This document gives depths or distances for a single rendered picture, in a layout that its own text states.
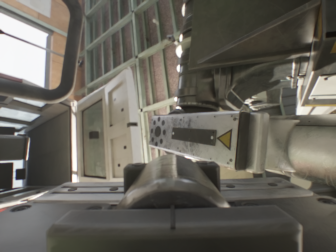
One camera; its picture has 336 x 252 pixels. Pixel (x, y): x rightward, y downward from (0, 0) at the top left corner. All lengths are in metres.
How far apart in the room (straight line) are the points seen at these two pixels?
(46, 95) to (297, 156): 0.57
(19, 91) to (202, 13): 0.46
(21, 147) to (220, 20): 0.38
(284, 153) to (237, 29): 0.22
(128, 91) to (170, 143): 1.49
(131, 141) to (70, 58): 1.17
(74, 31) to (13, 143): 0.45
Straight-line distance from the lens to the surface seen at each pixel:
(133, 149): 1.67
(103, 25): 5.28
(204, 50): 0.37
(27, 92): 0.56
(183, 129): 0.32
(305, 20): 0.27
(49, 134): 3.79
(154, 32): 3.81
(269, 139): 0.26
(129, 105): 1.76
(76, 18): 0.68
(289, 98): 5.63
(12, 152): 0.28
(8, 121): 4.23
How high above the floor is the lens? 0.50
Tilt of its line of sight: 55 degrees up
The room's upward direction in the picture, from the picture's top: 99 degrees clockwise
